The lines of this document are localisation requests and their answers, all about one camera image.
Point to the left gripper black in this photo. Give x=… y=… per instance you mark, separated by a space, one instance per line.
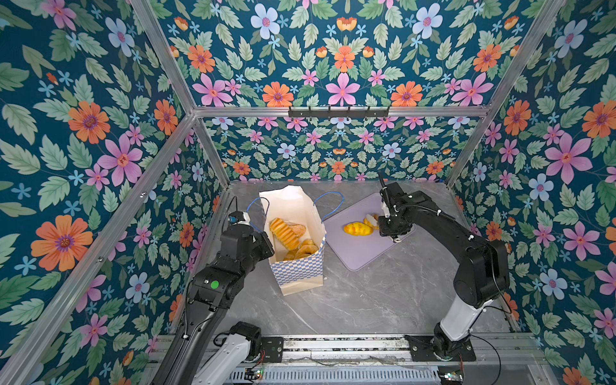
x=262 y=238

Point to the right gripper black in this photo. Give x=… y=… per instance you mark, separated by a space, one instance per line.
x=384 y=231

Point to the long striped bread loaf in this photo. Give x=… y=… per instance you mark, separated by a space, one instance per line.
x=284 y=234

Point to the striped fake bread roll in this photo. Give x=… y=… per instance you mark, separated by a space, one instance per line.
x=371 y=220

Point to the blue checkered paper bag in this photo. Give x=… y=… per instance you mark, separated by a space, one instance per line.
x=294 y=206

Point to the round golden bread roll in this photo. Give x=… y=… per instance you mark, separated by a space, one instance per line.
x=298 y=230

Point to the golden braided bread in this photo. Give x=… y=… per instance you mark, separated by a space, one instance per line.
x=305 y=251

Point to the lilac plastic tray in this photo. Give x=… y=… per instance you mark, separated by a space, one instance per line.
x=357 y=251

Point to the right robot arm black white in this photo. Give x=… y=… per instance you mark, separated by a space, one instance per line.
x=482 y=273

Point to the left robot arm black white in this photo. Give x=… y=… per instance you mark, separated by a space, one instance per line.
x=210 y=295

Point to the yellow small bread roll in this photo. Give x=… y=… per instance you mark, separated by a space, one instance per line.
x=358 y=229

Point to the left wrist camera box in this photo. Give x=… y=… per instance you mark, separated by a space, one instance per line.
x=239 y=218

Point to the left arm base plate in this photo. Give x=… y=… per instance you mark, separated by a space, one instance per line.
x=272 y=349

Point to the white perforated cable duct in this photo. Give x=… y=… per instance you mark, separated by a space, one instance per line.
x=336 y=375

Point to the black hook rail on wall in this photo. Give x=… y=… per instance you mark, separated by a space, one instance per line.
x=357 y=113

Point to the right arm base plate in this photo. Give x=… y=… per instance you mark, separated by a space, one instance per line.
x=428 y=348

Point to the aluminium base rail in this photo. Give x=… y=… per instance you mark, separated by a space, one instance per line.
x=392 y=350

